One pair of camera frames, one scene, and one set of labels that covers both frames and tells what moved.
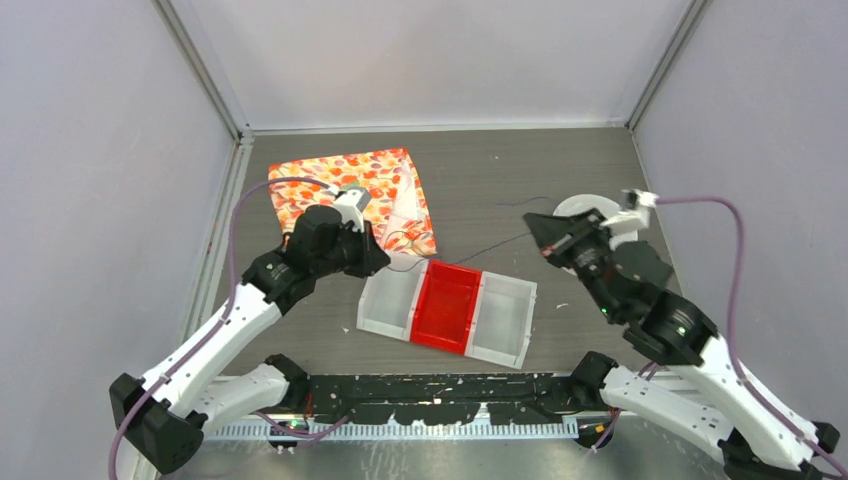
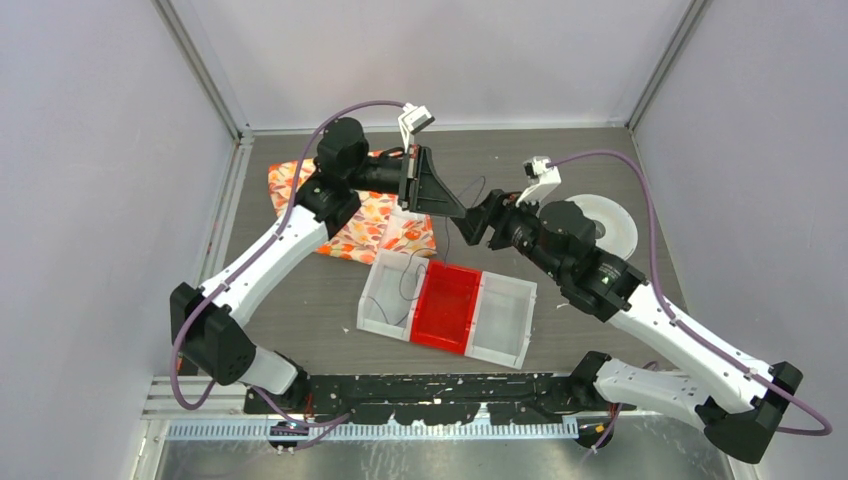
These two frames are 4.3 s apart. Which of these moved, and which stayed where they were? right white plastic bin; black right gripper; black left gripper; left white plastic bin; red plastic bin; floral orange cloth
Moved: black left gripper; black right gripper
Stayed: left white plastic bin; floral orange cloth; right white plastic bin; red plastic bin
